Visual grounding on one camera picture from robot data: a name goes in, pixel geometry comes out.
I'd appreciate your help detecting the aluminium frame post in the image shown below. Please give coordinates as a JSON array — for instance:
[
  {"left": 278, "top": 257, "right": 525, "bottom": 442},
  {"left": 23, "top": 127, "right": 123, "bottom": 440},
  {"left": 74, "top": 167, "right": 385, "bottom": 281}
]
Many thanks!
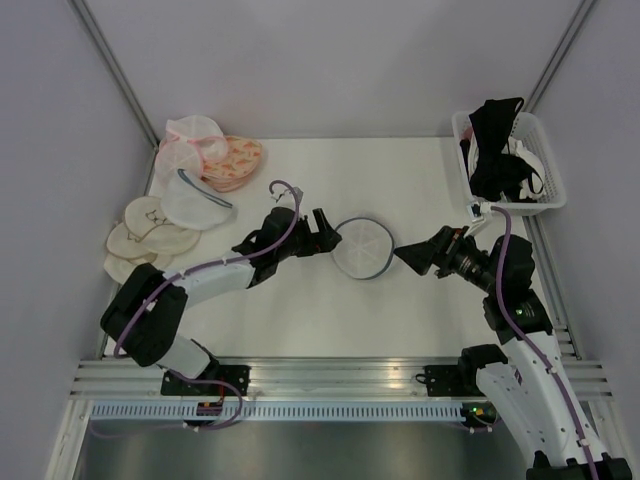
[
  {"left": 69, "top": 0, "right": 160, "bottom": 146},
  {"left": 524, "top": 0, "right": 599, "bottom": 113}
]

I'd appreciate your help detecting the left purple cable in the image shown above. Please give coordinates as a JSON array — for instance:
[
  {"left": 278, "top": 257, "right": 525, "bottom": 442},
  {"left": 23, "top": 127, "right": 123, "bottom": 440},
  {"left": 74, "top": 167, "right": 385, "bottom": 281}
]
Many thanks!
[{"left": 113, "top": 180, "right": 304, "bottom": 359}]

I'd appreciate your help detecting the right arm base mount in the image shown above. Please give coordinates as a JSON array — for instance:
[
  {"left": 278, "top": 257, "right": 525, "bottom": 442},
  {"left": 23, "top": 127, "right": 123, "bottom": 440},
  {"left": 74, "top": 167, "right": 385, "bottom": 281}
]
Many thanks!
[{"left": 415, "top": 365, "right": 482, "bottom": 398}]

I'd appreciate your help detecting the right aluminium frame post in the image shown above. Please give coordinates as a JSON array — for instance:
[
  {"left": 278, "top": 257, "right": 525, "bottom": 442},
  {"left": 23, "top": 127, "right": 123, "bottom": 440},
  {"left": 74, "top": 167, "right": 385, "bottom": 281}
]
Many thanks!
[{"left": 524, "top": 0, "right": 599, "bottom": 113}]

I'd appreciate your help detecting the white mesh bag blue zipper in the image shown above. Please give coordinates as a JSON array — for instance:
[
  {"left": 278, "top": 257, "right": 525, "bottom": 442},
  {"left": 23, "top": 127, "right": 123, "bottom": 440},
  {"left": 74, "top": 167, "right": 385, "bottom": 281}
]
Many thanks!
[{"left": 331, "top": 216, "right": 395, "bottom": 281}]

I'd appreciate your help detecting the orange patterned laundry bag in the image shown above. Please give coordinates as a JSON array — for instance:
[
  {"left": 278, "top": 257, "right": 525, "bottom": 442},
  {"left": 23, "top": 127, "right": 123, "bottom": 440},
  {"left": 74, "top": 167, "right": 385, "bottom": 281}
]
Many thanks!
[{"left": 201, "top": 136, "right": 264, "bottom": 193}]

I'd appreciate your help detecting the white slotted cable duct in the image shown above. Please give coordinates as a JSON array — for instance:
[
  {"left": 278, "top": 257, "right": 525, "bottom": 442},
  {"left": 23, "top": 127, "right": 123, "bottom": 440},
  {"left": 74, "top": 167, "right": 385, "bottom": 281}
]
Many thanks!
[{"left": 91, "top": 400, "right": 464, "bottom": 422}]

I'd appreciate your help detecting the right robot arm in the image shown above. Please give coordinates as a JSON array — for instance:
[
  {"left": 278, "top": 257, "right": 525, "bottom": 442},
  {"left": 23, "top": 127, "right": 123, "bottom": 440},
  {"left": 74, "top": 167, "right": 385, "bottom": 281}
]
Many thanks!
[{"left": 394, "top": 226, "right": 633, "bottom": 479}]

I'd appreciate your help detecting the left aluminium frame post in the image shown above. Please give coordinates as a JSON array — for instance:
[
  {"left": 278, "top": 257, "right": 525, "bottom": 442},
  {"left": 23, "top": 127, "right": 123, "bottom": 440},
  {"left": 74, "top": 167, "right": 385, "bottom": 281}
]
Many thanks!
[{"left": 69, "top": 0, "right": 160, "bottom": 146}]

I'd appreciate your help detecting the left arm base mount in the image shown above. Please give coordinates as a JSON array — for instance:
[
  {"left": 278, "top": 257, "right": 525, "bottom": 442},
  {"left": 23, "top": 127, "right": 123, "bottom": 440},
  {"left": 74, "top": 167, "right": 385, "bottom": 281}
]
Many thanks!
[{"left": 160, "top": 364, "right": 251, "bottom": 397}]

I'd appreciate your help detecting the beige laundry bag bottom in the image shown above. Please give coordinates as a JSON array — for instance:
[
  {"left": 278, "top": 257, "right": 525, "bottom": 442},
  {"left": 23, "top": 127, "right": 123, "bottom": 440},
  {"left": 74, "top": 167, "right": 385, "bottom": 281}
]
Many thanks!
[{"left": 103, "top": 253, "right": 173, "bottom": 285}]

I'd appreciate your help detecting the white plastic basket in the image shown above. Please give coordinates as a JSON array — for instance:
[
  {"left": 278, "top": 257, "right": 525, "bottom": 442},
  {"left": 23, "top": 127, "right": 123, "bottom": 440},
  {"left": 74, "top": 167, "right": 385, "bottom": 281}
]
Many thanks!
[{"left": 451, "top": 111, "right": 567, "bottom": 216}]

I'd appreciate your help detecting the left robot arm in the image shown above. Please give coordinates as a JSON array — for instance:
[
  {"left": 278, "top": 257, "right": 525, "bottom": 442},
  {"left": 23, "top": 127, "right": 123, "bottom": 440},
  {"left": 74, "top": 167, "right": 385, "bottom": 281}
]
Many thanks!
[{"left": 100, "top": 207, "right": 342, "bottom": 396}]

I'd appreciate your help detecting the white mesh bag blue trim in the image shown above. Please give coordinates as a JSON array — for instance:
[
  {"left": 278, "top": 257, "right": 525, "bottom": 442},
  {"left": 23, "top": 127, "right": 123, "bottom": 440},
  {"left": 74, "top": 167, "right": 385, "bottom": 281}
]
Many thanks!
[{"left": 160, "top": 168, "right": 234, "bottom": 231}]

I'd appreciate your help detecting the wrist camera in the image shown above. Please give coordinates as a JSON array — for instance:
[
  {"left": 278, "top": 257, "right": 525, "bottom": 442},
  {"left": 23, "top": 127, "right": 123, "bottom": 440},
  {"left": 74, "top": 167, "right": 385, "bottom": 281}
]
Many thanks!
[
  {"left": 289, "top": 187, "right": 303, "bottom": 202},
  {"left": 466, "top": 201, "right": 492, "bottom": 237}
]

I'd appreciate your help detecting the pink trimmed mesh bag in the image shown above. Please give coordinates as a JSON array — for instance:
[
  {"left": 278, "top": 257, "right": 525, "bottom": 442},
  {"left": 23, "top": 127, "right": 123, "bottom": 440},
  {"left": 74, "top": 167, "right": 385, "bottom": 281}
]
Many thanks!
[{"left": 154, "top": 140, "right": 203, "bottom": 186}]

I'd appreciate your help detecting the beige laundry bag top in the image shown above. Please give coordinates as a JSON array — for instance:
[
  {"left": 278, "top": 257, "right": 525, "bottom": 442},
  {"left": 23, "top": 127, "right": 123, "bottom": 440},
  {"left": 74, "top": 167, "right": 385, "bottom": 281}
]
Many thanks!
[{"left": 123, "top": 196, "right": 171, "bottom": 238}]

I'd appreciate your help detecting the beige laundry bag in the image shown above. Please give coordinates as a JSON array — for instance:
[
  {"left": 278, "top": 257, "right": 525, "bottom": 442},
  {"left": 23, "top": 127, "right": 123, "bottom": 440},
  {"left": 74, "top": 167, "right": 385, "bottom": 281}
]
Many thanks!
[
  {"left": 103, "top": 253, "right": 173, "bottom": 285},
  {"left": 123, "top": 196, "right": 171, "bottom": 238},
  {"left": 106, "top": 223, "right": 201, "bottom": 260}
]

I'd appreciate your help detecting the black bra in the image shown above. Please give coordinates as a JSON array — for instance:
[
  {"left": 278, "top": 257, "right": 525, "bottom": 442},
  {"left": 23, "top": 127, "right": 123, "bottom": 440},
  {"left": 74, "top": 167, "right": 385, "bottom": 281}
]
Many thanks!
[{"left": 469, "top": 97, "right": 526, "bottom": 202}]

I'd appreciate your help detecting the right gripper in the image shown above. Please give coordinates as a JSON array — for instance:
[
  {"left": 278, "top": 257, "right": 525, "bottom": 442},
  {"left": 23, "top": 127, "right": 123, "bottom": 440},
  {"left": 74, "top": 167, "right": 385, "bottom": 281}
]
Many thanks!
[{"left": 394, "top": 225, "right": 502, "bottom": 295}]

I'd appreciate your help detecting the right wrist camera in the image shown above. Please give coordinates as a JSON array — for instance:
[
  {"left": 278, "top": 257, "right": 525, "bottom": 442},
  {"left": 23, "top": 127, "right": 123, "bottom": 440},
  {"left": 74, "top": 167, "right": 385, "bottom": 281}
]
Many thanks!
[{"left": 466, "top": 201, "right": 492, "bottom": 237}]

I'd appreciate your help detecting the aluminium rail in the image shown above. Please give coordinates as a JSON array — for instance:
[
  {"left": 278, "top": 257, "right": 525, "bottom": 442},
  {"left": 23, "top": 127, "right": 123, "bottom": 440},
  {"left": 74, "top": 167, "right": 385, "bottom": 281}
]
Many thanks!
[{"left": 69, "top": 355, "right": 616, "bottom": 399}]

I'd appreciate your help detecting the white bra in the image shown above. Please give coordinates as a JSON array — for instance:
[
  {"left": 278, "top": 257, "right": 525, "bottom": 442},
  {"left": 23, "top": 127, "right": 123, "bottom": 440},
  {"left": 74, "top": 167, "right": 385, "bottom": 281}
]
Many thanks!
[{"left": 507, "top": 137, "right": 546, "bottom": 202}]

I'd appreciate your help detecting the pink mesh bag top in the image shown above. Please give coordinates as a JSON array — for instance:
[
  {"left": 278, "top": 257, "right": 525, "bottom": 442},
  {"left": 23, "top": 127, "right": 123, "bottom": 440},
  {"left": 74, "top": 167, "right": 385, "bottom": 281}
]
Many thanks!
[{"left": 165, "top": 115, "right": 224, "bottom": 144}]

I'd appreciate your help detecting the beige laundry bag middle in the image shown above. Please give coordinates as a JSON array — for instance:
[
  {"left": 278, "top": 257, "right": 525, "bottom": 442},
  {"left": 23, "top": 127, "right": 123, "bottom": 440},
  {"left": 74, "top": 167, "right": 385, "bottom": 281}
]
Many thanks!
[{"left": 106, "top": 223, "right": 201, "bottom": 260}]

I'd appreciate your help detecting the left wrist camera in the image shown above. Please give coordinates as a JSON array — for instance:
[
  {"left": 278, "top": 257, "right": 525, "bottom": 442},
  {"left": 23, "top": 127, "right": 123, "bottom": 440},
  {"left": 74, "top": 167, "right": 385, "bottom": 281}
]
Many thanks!
[{"left": 289, "top": 187, "right": 303, "bottom": 202}]

